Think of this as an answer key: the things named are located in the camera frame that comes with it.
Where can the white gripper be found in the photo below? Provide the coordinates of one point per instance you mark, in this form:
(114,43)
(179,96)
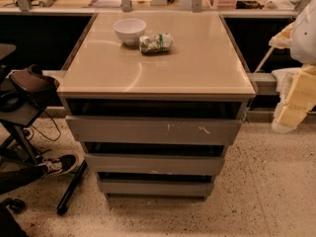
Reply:
(304,39)

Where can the grey bottom drawer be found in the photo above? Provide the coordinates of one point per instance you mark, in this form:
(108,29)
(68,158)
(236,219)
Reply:
(156,189)

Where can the grey drawer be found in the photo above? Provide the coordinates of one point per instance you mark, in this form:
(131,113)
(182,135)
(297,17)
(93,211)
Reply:
(140,164)
(156,189)
(192,131)

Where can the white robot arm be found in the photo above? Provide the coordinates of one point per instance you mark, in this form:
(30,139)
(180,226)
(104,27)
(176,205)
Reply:
(300,38)

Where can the grey drawer cabinet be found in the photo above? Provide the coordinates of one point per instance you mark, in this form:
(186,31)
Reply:
(201,77)

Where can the grey top drawer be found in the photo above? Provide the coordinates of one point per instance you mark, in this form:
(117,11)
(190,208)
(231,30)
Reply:
(192,131)

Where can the grey middle drawer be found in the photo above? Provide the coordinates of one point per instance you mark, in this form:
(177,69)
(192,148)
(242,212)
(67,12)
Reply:
(140,164)

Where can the white stick with black tip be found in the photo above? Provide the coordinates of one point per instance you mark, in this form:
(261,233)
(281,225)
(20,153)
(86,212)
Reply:
(262,62)

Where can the green white snack bag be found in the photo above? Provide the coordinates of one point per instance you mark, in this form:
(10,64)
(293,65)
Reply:
(155,43)

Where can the white bowl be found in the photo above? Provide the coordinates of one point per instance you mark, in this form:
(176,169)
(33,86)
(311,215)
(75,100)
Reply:
(130,30)

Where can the black white sneaker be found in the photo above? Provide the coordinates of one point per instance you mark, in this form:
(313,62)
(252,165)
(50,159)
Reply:
(57,166)

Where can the brown VR headset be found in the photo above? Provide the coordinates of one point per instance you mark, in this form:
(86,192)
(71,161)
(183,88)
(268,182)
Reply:
(33,85)

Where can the black headphones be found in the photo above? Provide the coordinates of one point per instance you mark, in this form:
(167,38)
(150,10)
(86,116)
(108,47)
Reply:
(10,101)

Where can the black trouser leg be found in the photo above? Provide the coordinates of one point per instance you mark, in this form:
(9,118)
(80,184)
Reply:
(12,180)

